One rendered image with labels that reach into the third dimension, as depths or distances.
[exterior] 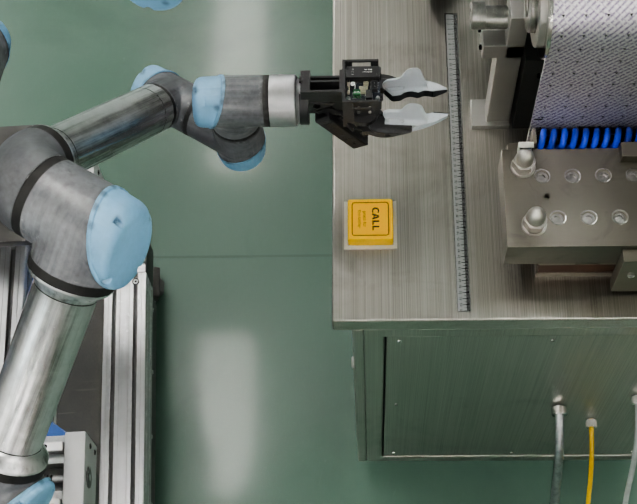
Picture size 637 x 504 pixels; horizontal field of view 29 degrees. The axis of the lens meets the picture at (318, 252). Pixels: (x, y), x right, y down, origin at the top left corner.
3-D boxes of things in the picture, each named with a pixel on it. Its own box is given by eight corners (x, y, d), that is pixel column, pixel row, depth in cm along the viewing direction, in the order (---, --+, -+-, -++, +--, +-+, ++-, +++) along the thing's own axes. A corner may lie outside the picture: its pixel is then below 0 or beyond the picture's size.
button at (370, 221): (347, 205, 198) (347, 198, 195) (392, 205, 197) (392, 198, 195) (348, 246, 195) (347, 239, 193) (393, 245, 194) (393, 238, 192)
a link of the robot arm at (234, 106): (199, 95, 188) (192, 64, 180) (272, 94, 187) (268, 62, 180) (197, 141, 185) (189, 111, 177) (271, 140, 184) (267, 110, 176)
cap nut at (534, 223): (520, 213, 181) (523, 199, 177) (545, 213, 181) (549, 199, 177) (521, 236, 180) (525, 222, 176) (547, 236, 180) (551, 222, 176)
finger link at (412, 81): (448, 73, 178) (384, 83, 178) (446, 95, 184) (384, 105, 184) (444, 55, 180) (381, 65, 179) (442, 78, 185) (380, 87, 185)
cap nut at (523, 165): (509, 156, 185) (512, 141, 181) (534, 155, 185) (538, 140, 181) (511, 178, 184) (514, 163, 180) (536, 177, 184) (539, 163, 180)
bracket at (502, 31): (467, 103, 205) (482, -11, 177) (507, 102, 204) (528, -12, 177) (468, 130, 203) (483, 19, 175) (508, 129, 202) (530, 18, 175)
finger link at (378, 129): (410, 135, 179) (350, 128, 180) (410, 141, 181) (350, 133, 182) (415, 107, 181) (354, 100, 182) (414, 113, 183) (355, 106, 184)
